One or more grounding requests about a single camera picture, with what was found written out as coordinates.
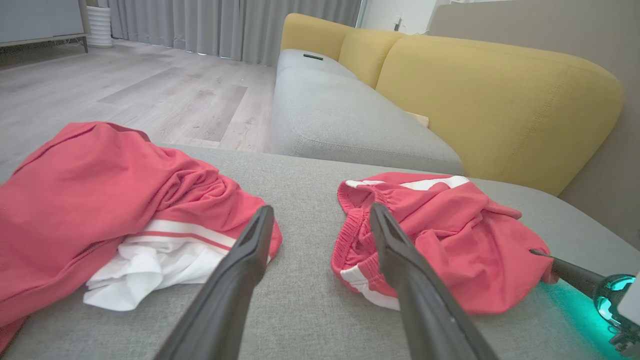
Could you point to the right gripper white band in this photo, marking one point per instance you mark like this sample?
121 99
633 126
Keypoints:
625 305

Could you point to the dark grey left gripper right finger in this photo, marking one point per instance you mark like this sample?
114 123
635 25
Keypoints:
425 310

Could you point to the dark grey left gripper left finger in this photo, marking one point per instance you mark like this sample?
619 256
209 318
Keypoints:
225 300

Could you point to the red white-striped shorts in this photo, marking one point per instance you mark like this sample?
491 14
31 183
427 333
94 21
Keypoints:
475 240

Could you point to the red white basketball jersey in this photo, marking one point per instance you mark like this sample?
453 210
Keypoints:
75 200

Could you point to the wide grey sofa chaise cushion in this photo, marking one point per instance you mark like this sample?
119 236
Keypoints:
310 300

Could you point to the large yellow sofa back cushion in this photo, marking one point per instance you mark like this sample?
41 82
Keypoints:
500 110

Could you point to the grey sofa seat cushion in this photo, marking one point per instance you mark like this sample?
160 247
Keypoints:
305 65
340 120

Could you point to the black remote control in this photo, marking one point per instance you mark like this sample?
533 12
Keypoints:
313 57

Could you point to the grey pleated curtain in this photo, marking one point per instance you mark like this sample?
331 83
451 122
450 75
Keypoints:
225 25

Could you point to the white ribbed cylinder bin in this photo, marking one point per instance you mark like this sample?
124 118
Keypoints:
100 27

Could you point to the grey low cabinet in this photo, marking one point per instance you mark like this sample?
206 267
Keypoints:
40 20

